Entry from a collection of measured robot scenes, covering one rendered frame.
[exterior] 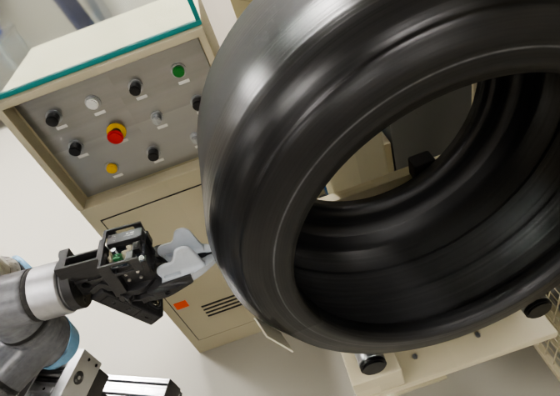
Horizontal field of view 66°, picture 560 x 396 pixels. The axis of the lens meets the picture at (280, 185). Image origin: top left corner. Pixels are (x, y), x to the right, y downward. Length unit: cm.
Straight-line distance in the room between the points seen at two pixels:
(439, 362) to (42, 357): 65
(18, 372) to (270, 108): 54
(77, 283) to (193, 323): 120
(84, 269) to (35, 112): 73
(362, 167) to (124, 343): 160
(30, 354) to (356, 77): 60
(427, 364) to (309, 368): 98
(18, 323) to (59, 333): 9
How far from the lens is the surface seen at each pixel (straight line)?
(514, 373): 176
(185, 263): 61
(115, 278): 61
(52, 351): 77
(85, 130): 129
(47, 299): 65
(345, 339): 63
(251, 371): 187
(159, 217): 139
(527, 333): 91
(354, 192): 94
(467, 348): 89
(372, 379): 80
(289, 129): 38
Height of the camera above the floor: 160
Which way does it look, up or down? 40 degrees down
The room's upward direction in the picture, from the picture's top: 21 degrees counter-clockwise
